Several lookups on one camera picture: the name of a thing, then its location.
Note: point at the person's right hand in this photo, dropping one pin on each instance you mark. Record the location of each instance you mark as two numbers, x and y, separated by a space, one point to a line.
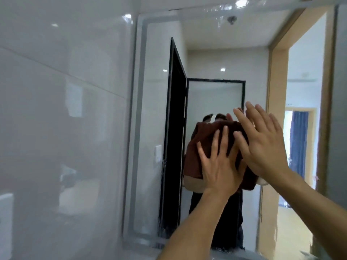
260 148

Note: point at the person's left hand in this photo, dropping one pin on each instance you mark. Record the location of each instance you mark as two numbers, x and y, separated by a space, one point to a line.
221 170

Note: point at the brown microfibre cloth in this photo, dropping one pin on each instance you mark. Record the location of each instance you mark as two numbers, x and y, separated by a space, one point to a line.
198 148

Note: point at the wall mirror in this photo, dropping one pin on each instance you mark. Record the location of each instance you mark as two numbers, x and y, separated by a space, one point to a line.
217 51

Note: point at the person's right forearm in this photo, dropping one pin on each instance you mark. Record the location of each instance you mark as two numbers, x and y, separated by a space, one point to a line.
311 211

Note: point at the person's left forearm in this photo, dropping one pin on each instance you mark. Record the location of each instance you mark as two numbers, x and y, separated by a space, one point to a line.
189 230

